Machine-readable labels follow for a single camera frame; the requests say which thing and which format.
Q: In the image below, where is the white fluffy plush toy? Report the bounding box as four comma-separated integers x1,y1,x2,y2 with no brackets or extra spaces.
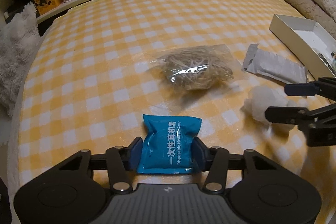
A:
241,85,308,133

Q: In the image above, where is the grey foil pouch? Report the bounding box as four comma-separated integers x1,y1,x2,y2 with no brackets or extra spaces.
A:
243,44,307,84

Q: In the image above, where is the blue headphone cover packet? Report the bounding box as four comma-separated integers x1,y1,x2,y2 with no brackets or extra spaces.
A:
137,114,202,175

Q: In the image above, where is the bag of beige cords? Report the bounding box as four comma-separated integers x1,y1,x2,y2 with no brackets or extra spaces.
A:
146,44,246,93

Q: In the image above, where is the blue floral fabric pouch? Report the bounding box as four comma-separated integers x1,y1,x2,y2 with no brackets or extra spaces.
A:
331,52,336,72

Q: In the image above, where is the white shallow cardboard box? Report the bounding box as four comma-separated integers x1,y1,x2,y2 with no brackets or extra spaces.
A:
269,14,335,79

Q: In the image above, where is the brown quilted blanket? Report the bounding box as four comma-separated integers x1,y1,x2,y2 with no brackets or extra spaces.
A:
285,0,336,38

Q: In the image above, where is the yellow checkered blanket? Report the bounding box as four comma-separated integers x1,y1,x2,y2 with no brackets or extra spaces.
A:
6,0,336,224

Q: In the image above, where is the white fluffy cushion left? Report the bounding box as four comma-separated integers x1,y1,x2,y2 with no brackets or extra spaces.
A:
0,3,41,117

